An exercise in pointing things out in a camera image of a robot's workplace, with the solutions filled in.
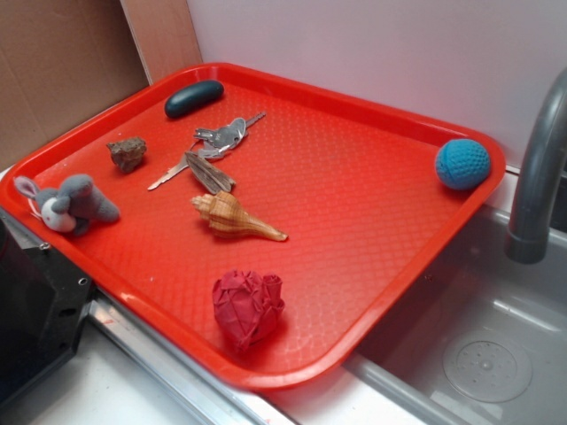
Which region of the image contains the silver key bunch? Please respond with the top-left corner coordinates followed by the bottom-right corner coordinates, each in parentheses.
top-left (148, 112), bottom-right (266, 190)

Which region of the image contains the grey sink basin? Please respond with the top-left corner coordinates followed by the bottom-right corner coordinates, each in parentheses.
top-left (346, 207), bottom-right (566, 424)

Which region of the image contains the grey plush bunny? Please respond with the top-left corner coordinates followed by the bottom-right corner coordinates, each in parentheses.
top-left (13, 174), bottom-right (120, 236)

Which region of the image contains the red plastic tray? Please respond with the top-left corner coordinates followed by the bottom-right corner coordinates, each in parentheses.
top-left (1, 64), bottom-right (505, 390)

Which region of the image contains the tan spiral seashell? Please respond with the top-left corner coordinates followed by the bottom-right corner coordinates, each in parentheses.
top-left (190, 191), bottom-right (288, 242)

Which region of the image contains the blue dimpled ball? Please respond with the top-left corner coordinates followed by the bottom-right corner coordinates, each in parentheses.
top-left (435, 139), bottom-right (491, 190)

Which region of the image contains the brown wood piece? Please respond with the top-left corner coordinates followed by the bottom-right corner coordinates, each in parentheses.
top-left (185, 151), bottom-right (236, 195)

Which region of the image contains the brown cardboard panel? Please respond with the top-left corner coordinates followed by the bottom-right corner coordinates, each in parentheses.
top-left (1, 1), bottom-right (202, 169)

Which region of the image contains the brown rock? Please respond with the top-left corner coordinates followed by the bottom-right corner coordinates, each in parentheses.
top-left (106, 136), bottom-right (147, 174)

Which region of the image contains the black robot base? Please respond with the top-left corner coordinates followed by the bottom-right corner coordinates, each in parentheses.
top-left (1, 211), bottom-right (95, 408)

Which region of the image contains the grey faucet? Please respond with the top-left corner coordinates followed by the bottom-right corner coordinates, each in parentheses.
top-left (505, 71), bottom-right (566, 264)

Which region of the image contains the crumpled red paper ball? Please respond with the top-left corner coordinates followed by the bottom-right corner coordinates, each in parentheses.
top-left (212, 270), bottom-right (285, 352)

